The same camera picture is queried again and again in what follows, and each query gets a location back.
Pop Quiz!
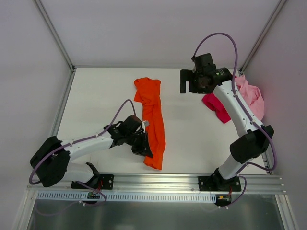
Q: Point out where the aluminium mounting rail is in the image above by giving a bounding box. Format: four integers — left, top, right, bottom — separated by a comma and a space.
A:
26, 171, 287, 195

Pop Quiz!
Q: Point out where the aluminium frame post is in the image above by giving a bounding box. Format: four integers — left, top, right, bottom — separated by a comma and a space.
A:
33, 0, 75, 72
239, 0, 288, 74

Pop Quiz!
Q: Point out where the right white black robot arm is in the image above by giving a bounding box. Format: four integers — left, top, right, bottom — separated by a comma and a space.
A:
180, 53, 274, 191

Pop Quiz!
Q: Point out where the left aluminium frame post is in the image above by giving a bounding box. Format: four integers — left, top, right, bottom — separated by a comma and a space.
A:
33, 0, 75, 72

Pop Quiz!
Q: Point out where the white slotted cable duct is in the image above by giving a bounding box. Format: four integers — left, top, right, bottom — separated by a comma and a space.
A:
37, 191, 216, 204

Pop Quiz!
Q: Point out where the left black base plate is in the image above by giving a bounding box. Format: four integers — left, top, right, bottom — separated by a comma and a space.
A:
71, 174, 114, 190

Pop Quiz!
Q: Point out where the orange t shirt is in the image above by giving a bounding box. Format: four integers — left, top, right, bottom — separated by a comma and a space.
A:
134, 77, 166, 170

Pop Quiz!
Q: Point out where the magenta t shirt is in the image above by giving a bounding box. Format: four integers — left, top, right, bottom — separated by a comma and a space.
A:
202, 93, 231, 124

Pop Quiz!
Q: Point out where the right aluminium frame post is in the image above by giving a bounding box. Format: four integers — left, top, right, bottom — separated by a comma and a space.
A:
239, 0, 288, 74

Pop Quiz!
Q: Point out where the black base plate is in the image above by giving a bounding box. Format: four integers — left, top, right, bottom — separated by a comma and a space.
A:
198, 175, 242, 192
71, 174, 114, 190

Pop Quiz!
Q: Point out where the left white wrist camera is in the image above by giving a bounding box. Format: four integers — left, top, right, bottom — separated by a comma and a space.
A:
142, 120, 149, 127

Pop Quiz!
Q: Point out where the light pink t shirt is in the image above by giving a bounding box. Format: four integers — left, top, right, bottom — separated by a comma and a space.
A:
235, 75, 264, 120

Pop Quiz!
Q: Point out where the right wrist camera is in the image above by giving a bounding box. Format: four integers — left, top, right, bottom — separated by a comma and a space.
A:
191, 53, 216, 72

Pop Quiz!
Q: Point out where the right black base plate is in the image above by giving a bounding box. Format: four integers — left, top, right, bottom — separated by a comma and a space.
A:
198, 175, 242, 192

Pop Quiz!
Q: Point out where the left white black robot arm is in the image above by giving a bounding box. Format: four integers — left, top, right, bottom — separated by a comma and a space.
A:
30, 115, 153, 189

